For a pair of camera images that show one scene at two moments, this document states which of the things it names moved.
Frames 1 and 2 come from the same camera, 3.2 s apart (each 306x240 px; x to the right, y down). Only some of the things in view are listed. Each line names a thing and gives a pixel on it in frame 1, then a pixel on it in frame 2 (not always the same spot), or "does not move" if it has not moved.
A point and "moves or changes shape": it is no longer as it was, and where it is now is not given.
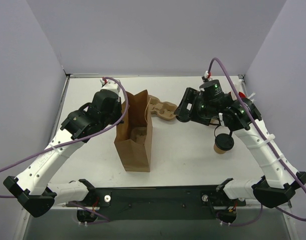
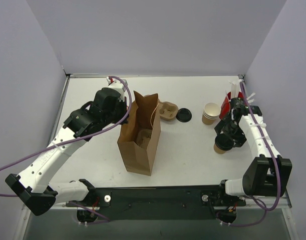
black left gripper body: [115, 113] does not move
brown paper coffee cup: [218, 150] does not move
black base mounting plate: [188, 203] does not move
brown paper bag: [133, 140] moves or changes shape
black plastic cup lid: [224, 142] does not move
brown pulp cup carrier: [138, 134] -> [143, 138]
